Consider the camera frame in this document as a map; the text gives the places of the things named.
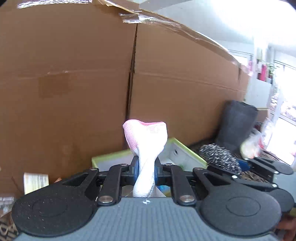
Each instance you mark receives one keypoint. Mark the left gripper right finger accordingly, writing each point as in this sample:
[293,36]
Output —
[176,178]

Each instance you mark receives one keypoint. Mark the pink bottle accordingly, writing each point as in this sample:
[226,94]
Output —
[263,73]

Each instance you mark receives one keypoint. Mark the yellow medicine box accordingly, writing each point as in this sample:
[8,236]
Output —
[33,182]

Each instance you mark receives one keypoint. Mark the blue plastic container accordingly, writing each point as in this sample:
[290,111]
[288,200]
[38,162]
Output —
[164,188]

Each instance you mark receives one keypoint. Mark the white cabinet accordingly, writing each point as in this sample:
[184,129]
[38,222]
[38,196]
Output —
[258,93]

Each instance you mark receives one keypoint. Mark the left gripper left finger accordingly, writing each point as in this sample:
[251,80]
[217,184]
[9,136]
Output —
[112,181]

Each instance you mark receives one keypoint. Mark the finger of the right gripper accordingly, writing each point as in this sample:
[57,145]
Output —
[246,178]
[259,164]

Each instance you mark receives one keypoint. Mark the white plastic bag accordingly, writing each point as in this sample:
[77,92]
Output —
[252,146]

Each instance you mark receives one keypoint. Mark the large brown cardboard box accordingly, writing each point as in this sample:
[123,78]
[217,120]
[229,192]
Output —
[72,72]

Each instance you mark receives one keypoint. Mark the person left hand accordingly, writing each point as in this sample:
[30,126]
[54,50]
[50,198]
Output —
[286,228]

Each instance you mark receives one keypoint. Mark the clear plastic cup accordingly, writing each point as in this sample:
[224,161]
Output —
[6,204]

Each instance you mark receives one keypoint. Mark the lime green open box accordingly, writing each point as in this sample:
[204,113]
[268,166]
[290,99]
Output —
[174,152]

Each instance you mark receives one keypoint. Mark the steel wool scrubber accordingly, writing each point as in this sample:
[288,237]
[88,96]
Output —
[218,156]

